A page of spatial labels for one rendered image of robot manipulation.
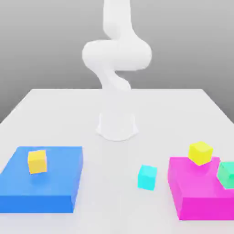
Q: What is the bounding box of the small cyan cube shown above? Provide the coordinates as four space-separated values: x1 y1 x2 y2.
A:
137 164 158 191

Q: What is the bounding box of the small yellow cube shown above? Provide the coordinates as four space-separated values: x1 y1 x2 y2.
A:
188 141 214 166

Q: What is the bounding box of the small orange cube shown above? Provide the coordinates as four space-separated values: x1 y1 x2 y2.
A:
27 149 48 175

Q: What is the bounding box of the small green cube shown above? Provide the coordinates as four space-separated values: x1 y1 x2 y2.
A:
216 161 234 190

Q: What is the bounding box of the large blue box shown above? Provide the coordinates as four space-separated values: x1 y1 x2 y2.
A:
0 146 84 214

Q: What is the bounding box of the large magenta box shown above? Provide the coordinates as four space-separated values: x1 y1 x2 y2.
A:
167 156 234 221

